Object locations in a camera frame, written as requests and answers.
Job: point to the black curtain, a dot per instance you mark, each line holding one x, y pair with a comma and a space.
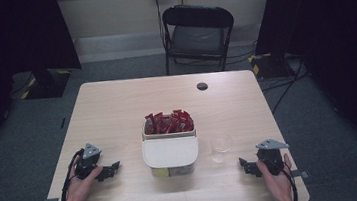
0, 49
336, 30

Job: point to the white container lid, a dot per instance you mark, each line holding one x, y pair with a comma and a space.
170, 151

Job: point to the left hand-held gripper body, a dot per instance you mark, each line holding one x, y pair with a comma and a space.
87, 162

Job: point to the black folding chair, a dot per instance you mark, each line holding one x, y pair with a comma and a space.
198, 38

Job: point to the person's left hand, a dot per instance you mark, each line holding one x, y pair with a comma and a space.
78, 189

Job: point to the person's right hand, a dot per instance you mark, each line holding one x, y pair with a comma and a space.
281, 185

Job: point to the pile of red packets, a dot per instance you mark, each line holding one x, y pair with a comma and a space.
169, 123

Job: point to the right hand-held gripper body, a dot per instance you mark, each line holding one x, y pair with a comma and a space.
270, 159

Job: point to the black stand base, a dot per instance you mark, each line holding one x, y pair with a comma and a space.
270, 65
49, 84

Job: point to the white storage container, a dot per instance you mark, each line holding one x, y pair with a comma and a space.
172, 168

